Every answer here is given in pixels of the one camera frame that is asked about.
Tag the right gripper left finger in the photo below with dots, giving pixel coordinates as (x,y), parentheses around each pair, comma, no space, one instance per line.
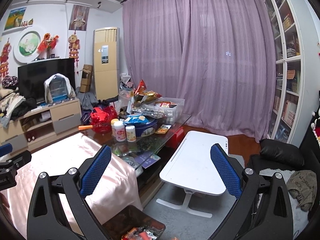
(46,216)

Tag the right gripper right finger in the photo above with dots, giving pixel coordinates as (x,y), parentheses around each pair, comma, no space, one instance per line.
(262,209)

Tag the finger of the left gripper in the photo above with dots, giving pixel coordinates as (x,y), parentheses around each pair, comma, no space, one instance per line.
(5,149)

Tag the trash bin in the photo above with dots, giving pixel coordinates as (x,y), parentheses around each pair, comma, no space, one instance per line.
(131,223)

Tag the beige tv cabinet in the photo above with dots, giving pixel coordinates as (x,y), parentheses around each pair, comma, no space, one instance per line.
(42,126)

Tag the black cushion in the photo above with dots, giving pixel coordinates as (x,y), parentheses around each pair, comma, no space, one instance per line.
(281,152)

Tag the black television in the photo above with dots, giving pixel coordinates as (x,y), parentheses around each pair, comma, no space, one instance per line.
(31,77)

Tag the blue bird cage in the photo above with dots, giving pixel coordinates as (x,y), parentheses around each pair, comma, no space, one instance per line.
(58,88)

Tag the white folding laptop table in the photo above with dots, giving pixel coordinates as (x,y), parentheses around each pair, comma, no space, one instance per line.
(191,169)

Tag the purple bag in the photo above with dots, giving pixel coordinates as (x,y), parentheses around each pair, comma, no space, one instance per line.
(86,117)

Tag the red fruit basket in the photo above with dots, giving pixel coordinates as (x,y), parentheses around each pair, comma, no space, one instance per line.
(101,119)

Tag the yellow cap white bottle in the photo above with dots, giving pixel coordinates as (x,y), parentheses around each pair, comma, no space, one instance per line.
(113,121)

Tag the pink label white bottle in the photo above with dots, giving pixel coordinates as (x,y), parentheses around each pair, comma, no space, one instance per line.
(120,131)

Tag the small white supplement bottle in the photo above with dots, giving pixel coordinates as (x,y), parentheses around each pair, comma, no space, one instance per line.
(130,133)

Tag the blue snack package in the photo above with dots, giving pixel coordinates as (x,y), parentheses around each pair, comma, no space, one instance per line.
(136,120)

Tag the clear plastic storage box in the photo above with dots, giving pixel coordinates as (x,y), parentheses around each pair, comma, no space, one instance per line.
(172,109)

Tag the beige standing air conditioner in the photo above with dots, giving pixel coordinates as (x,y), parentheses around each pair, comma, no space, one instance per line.
(106,64)

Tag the purple curtain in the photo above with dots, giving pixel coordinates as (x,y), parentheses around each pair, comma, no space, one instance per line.
(217,55)

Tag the white bookshelf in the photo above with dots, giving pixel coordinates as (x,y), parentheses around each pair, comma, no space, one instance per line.
(295,27)

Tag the orange handled knife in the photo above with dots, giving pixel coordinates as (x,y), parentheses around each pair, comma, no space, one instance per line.
(82,128)

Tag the round wall picture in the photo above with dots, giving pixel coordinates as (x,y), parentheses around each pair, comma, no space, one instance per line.
(26,45)

